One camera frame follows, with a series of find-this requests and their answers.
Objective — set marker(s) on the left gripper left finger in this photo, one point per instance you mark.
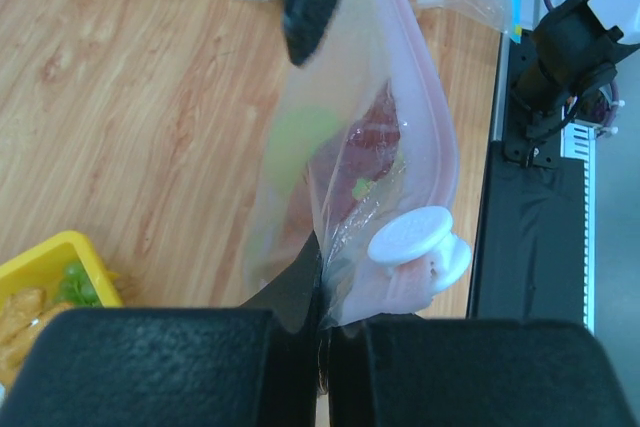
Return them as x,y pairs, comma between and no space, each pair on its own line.
252,365

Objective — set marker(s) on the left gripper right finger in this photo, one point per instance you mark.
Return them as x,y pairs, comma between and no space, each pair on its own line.
409,371

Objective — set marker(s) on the clear zip top bag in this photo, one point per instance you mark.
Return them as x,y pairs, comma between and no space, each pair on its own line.
368,42

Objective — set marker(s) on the red fake lobster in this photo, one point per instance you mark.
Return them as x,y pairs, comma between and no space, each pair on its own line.
341,171

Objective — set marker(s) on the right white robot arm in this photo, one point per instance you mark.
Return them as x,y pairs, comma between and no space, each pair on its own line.
578,45

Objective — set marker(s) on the white zip slider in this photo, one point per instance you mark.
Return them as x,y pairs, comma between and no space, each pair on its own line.
424,236

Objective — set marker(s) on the green fake apple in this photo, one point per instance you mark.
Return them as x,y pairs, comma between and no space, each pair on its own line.
295,136

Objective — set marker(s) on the fake green grapes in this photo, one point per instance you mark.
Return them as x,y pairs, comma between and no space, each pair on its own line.
76,288

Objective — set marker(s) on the fake ginger root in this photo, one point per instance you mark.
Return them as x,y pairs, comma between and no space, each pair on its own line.
24,316

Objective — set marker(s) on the yellow plastic tray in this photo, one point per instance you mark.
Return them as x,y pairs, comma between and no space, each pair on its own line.
43,266

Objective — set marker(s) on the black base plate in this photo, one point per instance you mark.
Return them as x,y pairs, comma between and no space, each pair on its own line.
530,227

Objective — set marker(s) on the aluminium frame rail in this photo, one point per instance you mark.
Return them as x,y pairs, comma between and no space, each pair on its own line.
590,147

